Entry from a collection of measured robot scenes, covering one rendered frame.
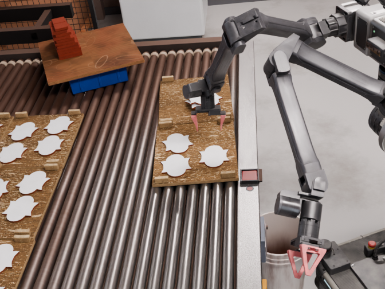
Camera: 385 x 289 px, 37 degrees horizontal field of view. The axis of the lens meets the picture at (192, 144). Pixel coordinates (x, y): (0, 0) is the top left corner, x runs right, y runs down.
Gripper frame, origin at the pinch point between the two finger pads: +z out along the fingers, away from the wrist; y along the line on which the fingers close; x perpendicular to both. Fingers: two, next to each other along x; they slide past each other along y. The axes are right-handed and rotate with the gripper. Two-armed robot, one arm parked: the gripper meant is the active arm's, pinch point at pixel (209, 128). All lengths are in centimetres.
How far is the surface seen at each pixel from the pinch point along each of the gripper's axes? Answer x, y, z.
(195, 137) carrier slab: -13.3, 6.3, 8.0
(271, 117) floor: -181, -45, 50
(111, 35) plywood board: -97, 53, -28
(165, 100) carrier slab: -46, 21, -2
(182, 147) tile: -6.4, 12.0, 9.6
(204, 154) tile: 0.0, 2.5, 11.3
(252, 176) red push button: 14.1, -16.3, 16.7
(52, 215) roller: 25, 63, 24
